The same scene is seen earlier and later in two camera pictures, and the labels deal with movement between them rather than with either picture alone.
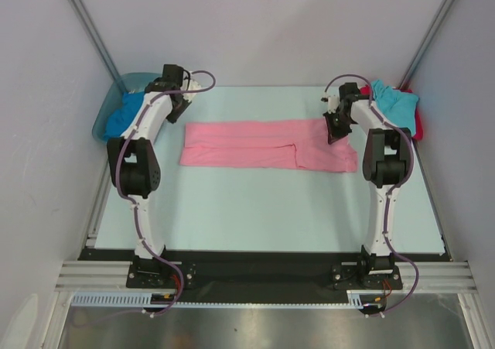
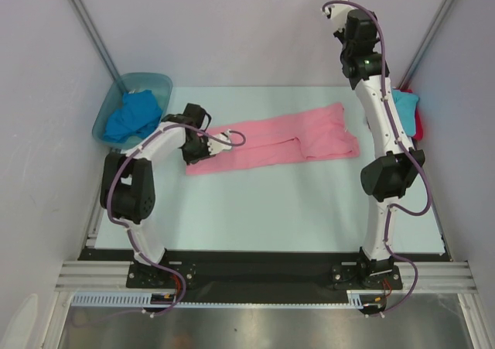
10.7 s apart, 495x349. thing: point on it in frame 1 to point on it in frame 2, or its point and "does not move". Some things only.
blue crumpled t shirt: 116,127 does not move
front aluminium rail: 417,275 does not move
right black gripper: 335,124 to 339,34
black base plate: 210,275 does not move
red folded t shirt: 364,90 does not move
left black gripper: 174,116 to 189,159
